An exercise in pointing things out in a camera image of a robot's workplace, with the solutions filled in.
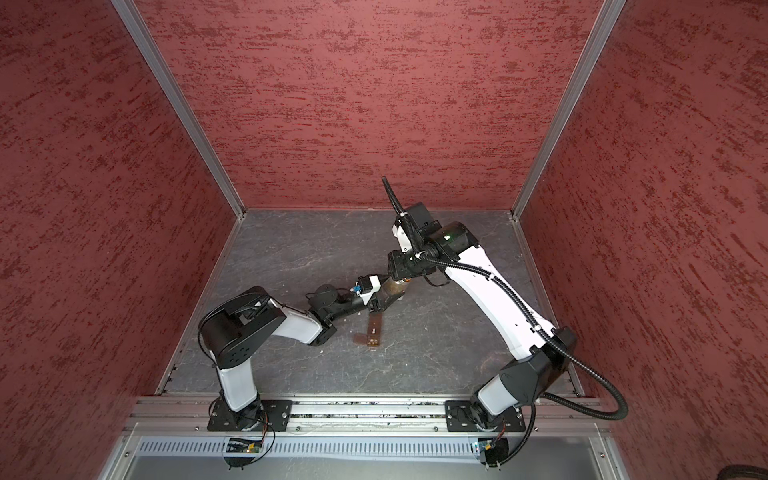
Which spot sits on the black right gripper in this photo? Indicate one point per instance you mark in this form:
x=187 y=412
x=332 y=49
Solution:
x=396 y=263

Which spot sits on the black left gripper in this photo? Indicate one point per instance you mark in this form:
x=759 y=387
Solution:
x=381 y=303

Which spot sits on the red weekly pill organizer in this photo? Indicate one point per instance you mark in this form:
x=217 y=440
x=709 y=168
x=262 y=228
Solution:
x=372 y=337

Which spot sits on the clear pill bottle gold lid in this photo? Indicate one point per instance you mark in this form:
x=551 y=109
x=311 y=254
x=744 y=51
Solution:
x=394 y=289

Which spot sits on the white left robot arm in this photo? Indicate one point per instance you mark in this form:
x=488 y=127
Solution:
x=231 y=333

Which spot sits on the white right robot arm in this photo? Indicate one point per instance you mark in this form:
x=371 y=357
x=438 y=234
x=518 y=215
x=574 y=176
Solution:
x=455 y=251

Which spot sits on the white slotted cable duct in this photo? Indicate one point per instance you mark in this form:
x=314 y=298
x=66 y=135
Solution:
x=459 y=449

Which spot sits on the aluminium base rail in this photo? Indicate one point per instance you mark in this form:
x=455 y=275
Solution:
x=346 y=415

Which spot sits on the aluminium corner post right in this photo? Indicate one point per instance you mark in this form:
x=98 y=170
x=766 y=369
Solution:
x=601 y=30

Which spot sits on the aluminium corner post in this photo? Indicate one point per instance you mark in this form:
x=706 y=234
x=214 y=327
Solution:
x=601 y=30
x=142 y=38

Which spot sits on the aluminium corner post left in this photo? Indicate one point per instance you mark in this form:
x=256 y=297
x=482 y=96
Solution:
x=142 y=38

